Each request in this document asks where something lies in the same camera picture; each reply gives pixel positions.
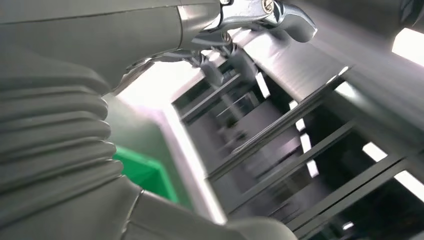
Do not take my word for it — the green plastic crate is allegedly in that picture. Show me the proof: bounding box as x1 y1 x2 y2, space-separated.
112 145 180 204

